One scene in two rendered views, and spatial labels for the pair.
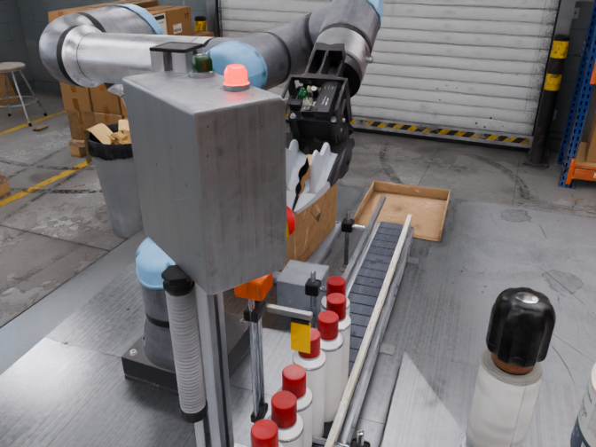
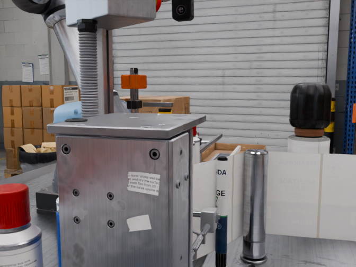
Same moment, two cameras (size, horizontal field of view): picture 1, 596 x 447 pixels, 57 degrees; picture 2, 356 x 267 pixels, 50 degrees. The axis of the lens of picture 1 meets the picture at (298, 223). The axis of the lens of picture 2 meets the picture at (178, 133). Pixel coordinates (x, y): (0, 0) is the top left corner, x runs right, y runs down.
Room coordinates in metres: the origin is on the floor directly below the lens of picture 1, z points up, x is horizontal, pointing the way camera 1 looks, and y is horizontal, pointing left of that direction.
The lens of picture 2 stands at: (-0.18, 0.00, 1.18)
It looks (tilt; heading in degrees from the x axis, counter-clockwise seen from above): 8 degrees down; 358
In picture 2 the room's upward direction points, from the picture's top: straight up
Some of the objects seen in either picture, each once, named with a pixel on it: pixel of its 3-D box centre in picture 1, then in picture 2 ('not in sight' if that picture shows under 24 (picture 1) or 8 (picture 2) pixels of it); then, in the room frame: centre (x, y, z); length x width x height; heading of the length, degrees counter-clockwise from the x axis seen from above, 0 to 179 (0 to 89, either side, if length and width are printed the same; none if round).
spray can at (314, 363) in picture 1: (309, 386); not in sight; (0.65, -0.02, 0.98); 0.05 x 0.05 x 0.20
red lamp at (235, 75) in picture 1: (236, 75); not in sight; (0.53, 0.06, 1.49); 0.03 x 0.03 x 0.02
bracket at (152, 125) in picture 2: not in sight; (136, 122); (0.19, 0.03, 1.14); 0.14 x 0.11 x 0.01; 161
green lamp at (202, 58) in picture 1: (201, 64); not in sight; (0.59, 0.10, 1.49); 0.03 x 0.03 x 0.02
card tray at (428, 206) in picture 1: (403, 208); (235, 152); (1.57, -0.34, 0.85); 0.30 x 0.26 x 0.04; 161
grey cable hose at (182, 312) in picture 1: (186, 348); (89, 81); (0.50, 0.13, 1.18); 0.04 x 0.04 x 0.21
